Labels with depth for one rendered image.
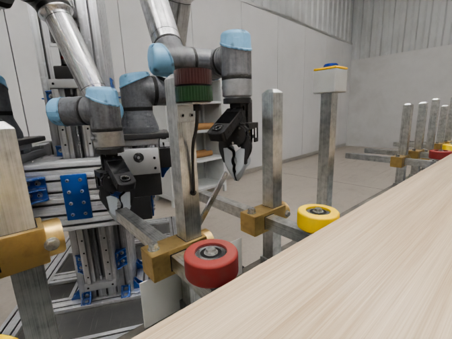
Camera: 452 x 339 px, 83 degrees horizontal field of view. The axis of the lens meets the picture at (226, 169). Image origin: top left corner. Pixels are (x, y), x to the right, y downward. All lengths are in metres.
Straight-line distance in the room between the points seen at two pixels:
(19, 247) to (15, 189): 0.07
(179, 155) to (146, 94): 0.64
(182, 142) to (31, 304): 0.31
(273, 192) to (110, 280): 0.97
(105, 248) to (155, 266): 0.85
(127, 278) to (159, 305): 0.91
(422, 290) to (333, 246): 0.12
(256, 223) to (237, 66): 0.37
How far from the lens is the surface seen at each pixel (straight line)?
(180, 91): 0.41
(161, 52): 0.68
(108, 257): 1.34
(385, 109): 8.20
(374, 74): 8.33
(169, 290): 0.59
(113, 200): 0.75
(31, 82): 3.07
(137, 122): 1.05
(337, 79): 0.82
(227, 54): 0.66
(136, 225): 0.64
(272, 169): 0.63
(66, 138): 1.22
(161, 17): 0.77
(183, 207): 0.48
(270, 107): 0.62
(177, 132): 0.45
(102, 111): 0.71
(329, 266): 0.39
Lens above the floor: 1.11
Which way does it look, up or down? 13 degrees down
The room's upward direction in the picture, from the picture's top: 2 degrees counter-clockwise
